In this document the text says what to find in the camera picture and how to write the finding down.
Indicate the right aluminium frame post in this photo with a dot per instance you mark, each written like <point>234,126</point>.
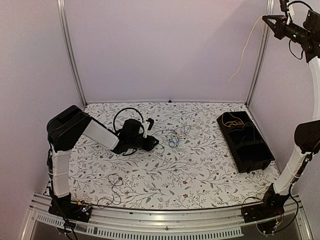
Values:
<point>259,63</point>

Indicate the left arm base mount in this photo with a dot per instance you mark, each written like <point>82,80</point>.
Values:
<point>64,207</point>

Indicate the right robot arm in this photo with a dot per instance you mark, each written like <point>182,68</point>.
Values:
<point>306,135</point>

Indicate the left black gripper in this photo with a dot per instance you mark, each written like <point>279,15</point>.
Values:
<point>151,140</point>

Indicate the aluminium front rail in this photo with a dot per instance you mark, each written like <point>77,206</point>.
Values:
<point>223,223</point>

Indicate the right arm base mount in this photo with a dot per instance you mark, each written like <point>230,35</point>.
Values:
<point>272,206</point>

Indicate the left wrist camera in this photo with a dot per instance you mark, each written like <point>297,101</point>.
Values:
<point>150,121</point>

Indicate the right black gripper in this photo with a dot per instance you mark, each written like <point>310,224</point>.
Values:
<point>279,28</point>

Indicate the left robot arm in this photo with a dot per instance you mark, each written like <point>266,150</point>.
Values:
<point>73,126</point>

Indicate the black plastic bin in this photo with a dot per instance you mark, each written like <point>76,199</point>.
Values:
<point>249,150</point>

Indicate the floral table mat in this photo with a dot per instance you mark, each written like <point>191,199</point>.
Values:
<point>191,167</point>

